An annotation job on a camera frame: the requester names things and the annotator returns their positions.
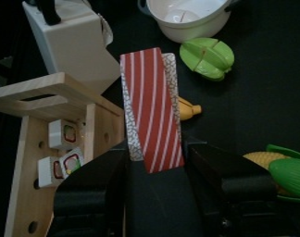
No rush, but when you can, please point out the white toy box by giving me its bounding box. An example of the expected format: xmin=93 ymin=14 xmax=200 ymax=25
xmin=21 ymin=0 xmax=121 ymax=95

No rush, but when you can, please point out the toy corn with green husk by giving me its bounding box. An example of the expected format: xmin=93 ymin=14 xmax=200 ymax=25
xmin=242 ymin=143 xmax=300 ymax=204

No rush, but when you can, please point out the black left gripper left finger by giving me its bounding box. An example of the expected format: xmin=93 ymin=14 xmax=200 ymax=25
xmin=45 ymin=138 xmax=132 ymax=237

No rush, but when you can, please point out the white toy sushi roll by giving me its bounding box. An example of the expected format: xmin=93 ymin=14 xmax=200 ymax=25
xmin=59 ymin=146 xmax=87 ymax=181
xmin=36 ymin=156 xmax=65 ymax=189
xmin=47 ymin=118 xmax=80 ymax=151

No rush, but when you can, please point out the dark seaweed strip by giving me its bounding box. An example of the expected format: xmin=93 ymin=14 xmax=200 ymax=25
xmin=131 ymin=159 xmax=206 ymax=237

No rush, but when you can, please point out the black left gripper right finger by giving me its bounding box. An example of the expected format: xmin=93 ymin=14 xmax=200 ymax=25
xmin=180 ymin=134 xmax=300 ymax=237

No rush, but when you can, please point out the green toy starfruit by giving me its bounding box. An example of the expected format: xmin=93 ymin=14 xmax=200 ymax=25
xmin=178 ymin=37 xmax=236 ymax=82

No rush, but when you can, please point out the yellow toy banana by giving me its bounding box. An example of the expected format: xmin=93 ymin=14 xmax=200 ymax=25
xmin=176 ymin=95 xmax=203 ymax=122

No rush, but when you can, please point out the wooden toy tray stand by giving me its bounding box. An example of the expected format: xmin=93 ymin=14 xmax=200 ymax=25
xmin=0 ymin=71 xmax=131 ymax=237

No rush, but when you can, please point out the white toy cooking pot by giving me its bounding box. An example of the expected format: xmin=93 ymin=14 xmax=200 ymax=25
xmin=136 ymin=0 xmax=242 ymax=44

